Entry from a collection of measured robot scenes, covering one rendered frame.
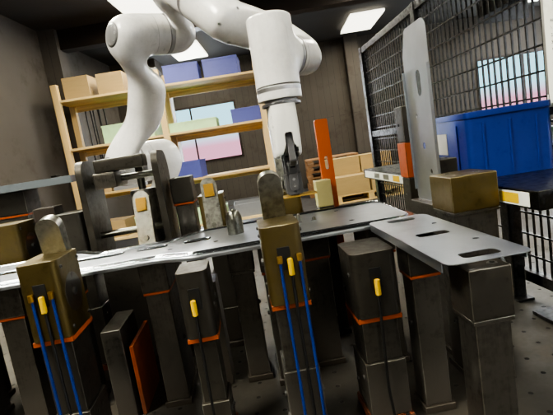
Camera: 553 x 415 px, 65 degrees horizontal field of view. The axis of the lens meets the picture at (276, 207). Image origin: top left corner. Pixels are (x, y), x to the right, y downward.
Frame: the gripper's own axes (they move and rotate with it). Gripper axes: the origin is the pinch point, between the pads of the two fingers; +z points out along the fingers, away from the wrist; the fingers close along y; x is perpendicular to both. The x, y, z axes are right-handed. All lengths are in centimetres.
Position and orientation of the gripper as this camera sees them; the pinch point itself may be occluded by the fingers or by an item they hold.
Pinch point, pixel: (293, 183)
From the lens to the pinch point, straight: 85.0
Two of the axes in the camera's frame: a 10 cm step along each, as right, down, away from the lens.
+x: 9.8, -1.7, 0.6
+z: 1.6, 9.8, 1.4
